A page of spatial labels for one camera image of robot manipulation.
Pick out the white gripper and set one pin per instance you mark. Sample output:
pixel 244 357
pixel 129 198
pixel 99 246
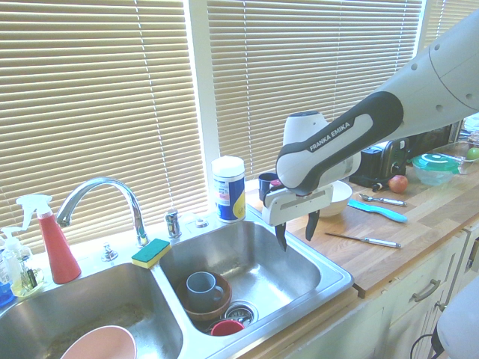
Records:
pixel 295 207

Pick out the silver metal table knife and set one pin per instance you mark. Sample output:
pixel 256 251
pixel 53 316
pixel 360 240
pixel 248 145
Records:
pixel 368 241

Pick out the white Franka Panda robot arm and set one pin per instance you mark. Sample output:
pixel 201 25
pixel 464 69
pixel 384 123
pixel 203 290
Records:
pixel 374 119

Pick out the stainless steel double sink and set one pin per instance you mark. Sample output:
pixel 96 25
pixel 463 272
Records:
pixel 269 254

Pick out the teal plastic serrated knife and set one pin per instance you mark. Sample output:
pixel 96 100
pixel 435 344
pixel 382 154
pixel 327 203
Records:
pixel 378 211

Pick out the round white sink hole cover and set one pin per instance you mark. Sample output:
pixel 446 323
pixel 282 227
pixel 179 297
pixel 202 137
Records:
pixel 202 224

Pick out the metal sink drain strainer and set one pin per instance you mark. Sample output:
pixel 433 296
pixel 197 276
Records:
pixel 243 312

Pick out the chrome sink knob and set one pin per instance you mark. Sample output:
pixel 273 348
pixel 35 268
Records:
pixel 109 253

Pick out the large white bowl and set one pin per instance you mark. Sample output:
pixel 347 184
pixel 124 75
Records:
pixel 340 198

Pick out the black mug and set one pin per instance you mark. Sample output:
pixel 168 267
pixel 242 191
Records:
pixel 265 181

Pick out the Lysol wipes canister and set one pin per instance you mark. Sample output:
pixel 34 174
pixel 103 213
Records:
pixel 228 190

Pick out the silver metal spoon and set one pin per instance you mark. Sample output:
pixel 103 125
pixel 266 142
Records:
pixel 381 200

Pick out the brown wooden bowl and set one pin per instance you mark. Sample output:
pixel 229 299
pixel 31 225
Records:
pixel 224 299

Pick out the red apple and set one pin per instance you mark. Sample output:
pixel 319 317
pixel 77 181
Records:
pixel 397 184

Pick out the gray mug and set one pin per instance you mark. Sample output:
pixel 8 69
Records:
pixel 202 289

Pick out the red plastic cup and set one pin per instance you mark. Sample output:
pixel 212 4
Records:
pixel 226 329

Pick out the black toaster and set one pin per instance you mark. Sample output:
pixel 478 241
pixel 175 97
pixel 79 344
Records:
pixel 393 157

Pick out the yellow and green sponge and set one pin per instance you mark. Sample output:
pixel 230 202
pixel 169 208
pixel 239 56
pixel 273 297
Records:
pixel 151 252

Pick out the clear container with green lid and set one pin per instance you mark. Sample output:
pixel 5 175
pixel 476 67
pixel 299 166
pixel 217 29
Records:
pixel 436 168

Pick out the wide beige window blind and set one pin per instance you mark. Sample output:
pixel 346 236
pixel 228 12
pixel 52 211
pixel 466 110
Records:
pixel 93 93
pixel 299 67

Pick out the black microwave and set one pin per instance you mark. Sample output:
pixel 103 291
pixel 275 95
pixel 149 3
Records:
pixel 434 138

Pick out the clear glass baking dish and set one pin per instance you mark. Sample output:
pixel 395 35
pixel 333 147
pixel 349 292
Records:
pixel 462 149

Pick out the chrome gooseneck faucet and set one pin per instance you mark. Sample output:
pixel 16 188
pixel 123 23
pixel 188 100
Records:
pixel 112 183

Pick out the green apple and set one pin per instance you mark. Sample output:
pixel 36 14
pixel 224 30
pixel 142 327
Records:
pixel 474 153

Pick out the pink bowl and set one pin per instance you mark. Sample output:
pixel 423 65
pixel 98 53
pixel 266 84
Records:
pixel 105 344

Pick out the red spray bottle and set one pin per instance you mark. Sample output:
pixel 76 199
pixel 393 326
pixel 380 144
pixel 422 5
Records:
pixel 60 254

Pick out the narrow beige window blind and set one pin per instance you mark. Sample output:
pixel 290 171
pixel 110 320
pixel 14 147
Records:
pixel 449 18

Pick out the small clear glass dish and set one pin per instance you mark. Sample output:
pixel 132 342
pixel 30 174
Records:
pixel 30 282

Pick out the clear pump soap bottle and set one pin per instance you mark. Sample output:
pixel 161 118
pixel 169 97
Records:
pixel 11 254

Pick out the blue dish soap bottle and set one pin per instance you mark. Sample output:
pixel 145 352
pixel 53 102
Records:
pixel 3 293

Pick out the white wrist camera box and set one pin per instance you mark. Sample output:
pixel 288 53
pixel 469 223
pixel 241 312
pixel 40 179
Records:
pixel 270 195

